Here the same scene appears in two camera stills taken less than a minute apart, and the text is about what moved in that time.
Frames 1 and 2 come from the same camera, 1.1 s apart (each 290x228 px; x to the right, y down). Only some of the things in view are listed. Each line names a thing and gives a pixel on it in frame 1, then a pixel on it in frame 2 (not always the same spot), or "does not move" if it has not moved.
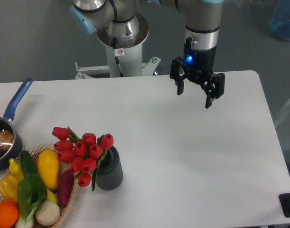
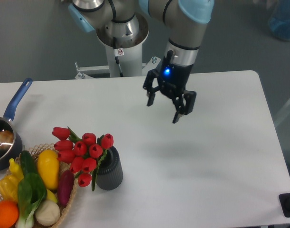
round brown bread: (3, 140) does not move
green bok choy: (32, 191) does not move
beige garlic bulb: (47, 213) does not move
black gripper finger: (214, 88) -> (182, 109)
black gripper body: (201, 61) -> (173, 78)
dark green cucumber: (28, 163) does not move
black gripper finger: (178, 73) -> (148, 86)
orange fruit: (5, 213) does not move
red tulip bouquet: (84, 154) does not move
